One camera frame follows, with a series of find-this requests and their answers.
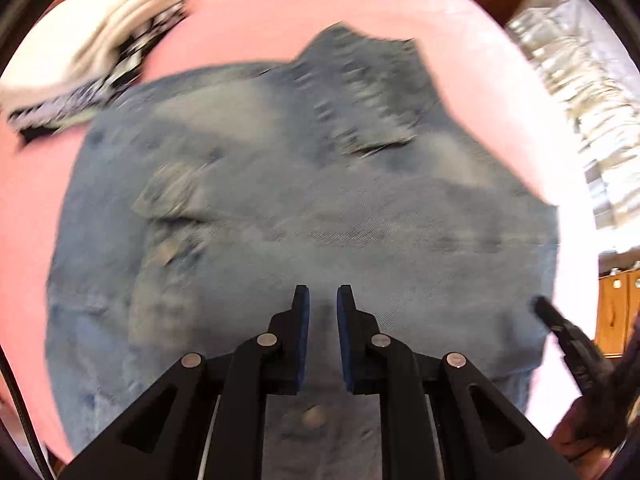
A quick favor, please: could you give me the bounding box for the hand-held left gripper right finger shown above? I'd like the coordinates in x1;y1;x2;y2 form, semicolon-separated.
336;284;581;480

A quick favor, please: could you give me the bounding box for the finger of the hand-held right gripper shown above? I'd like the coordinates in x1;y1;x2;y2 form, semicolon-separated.
532;296;581;356

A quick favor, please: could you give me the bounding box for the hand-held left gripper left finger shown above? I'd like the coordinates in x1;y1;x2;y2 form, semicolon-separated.
62;285;311;480

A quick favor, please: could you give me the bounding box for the blue denim jacket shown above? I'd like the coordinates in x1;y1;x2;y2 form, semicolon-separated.
45;22;561;480

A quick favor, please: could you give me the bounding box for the person's right hand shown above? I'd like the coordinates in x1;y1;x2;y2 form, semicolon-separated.
550;400;621;458

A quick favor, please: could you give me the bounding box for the wooden drawer cabinet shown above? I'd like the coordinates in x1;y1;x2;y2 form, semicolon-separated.
595;260;640;358

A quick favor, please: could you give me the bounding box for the white lace covered furniture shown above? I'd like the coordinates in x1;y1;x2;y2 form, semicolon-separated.
505;0;640;256

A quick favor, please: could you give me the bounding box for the pink bed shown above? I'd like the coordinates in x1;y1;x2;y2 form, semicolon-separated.
0;0;601;466

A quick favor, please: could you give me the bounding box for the white folded garment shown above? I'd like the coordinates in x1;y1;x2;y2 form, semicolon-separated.
0;0;193;106

